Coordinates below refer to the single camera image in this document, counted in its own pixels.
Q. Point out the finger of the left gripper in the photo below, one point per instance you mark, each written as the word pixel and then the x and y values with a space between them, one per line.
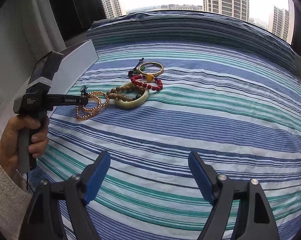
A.
pixel 75 100

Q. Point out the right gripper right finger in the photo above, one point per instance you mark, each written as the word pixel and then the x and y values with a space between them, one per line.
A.
pixel 255 219

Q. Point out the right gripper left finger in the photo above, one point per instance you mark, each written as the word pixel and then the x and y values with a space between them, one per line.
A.
pixel 43 217

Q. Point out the pale green jade bangle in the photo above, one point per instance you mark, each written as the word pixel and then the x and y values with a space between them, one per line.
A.
pixel 141 97

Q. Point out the left forearm white sleeve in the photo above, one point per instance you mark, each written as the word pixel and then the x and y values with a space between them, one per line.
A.
pixel 14 201

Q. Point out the left hand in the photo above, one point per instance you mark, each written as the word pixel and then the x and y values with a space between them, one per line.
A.
pixel 9 141

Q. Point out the white cardboard box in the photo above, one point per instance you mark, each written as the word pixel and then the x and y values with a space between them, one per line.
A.
pixel 76 61

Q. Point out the gold bangle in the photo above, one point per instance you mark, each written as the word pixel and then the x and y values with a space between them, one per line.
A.
pixel 151 68

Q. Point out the striped blue green bedsheet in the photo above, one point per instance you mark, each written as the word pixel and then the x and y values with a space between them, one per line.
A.
pixel 230 94

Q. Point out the green jade pendant on cord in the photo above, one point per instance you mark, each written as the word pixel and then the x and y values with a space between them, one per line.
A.
pixel 135 71

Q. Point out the window frame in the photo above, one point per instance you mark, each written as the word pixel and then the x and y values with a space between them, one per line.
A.
pixel 74 17

